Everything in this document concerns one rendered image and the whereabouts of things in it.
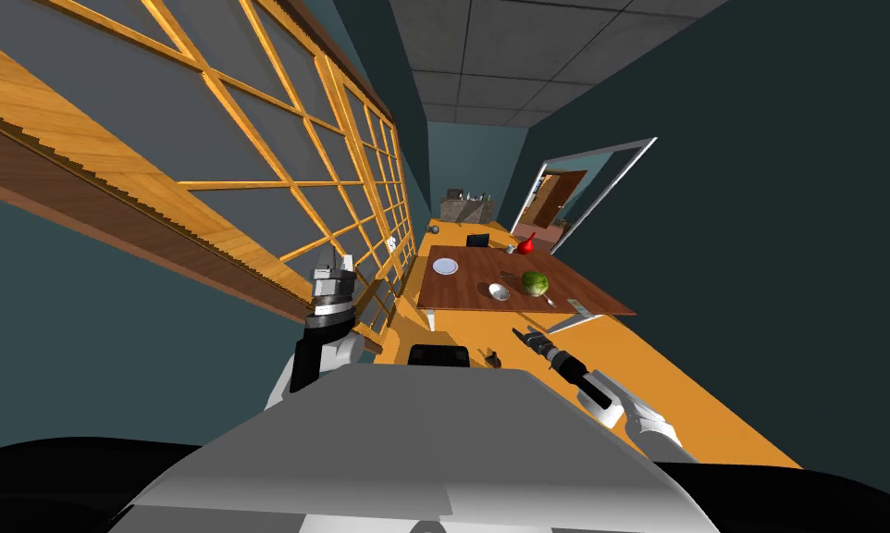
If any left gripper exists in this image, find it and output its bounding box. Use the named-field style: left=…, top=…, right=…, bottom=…
left=311, top=247, right=358, bottom=298

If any grey cabinet with items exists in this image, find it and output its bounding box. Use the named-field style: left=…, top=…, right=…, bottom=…
left=439, top=188, right=498, bottom=224

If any wooden lattice window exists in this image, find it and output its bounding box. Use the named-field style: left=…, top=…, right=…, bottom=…
left=0, top=0, right=418, bottom=355

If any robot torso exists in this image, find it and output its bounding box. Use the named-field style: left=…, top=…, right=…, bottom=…
left=107, top=342, right=720, bottom=533

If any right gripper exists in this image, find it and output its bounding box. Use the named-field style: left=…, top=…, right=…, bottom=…
left=511, top=326, right=562, bottom=364

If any brown wooden door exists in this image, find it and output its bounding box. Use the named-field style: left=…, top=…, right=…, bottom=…
left=522, top=169, right=589, bottom=230

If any brown wooden table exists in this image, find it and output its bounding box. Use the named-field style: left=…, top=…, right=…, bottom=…
left=414, top=243, right=638, bottom=335

